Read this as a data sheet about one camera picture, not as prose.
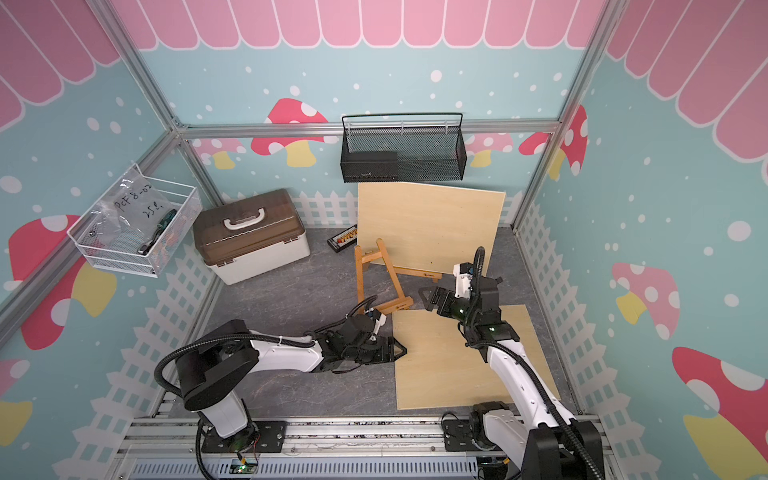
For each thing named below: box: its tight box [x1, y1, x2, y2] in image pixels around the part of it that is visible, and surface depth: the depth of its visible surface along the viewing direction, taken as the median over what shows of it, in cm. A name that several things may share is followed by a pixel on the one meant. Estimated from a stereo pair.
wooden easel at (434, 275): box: [394, 265, 443, 283], surface depth 102 cm
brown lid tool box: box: [193, 189, 311, 285], surface depth 98 cm
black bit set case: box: [326, 224, 358, 253], surface depth 118 cm
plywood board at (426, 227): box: [358, 182, 506, 274], surface depth 96 cm
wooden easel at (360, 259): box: [354, 238, 414, 315], surface depth 89 cm
